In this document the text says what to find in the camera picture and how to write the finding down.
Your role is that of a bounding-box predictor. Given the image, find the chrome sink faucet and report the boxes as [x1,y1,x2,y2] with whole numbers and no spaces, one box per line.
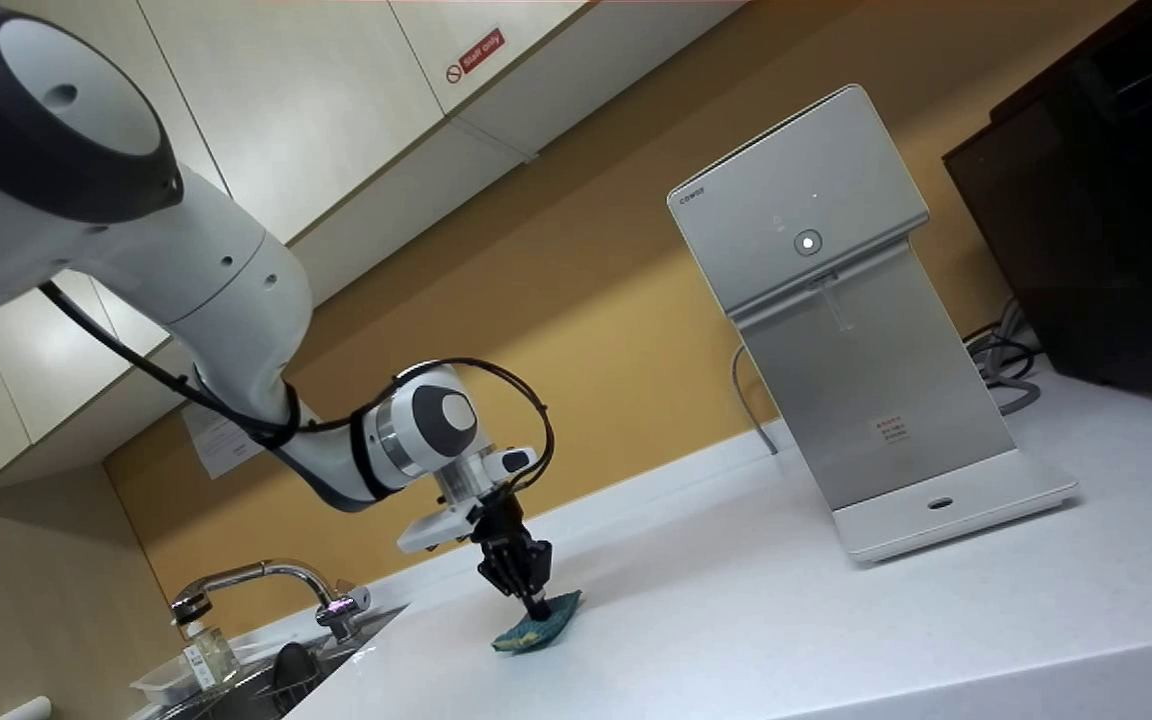
[170,558,374,640]

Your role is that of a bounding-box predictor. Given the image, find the white paper wall notice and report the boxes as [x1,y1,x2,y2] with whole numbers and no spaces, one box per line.
[179,396,267,483]

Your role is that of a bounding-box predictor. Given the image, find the thin dispenser power cord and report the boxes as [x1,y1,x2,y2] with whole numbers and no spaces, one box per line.
[730,340,784,462]

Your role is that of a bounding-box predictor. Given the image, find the red warning sticker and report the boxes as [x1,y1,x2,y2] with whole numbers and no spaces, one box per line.
[443,26,514,90]

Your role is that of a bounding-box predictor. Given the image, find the teal sponge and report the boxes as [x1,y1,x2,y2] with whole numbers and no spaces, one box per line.
[487,590,585,658]

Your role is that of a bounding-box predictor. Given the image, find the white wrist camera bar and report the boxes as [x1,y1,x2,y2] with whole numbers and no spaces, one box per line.
[395,499,476,560]

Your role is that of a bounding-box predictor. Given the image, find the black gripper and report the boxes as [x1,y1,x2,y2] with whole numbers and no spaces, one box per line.
[468,494,562,625]

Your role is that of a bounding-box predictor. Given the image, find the grey coiled cables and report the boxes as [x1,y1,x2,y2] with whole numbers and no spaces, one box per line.
[964,308,1050,416]

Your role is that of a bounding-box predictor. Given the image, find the wide cream cabinet door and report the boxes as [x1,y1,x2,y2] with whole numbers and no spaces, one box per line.
[131,0,447,252]

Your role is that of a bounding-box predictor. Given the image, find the black countertop appliance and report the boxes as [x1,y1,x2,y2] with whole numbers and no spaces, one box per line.
[940,0,1152,421]

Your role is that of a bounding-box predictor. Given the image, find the clear glass jar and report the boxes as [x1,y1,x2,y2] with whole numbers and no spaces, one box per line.
[176,614,241,697]

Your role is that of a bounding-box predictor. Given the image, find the cream cabinet door with sticker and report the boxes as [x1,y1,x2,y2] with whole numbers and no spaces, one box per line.
[388,0,598,134]

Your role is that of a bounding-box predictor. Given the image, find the silver water dispenser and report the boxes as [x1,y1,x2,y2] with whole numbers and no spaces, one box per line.
[664,79,1086,574]

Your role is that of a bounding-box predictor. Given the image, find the steel kitchen sink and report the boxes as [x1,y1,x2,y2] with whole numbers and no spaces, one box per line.
[152,601,408,720]

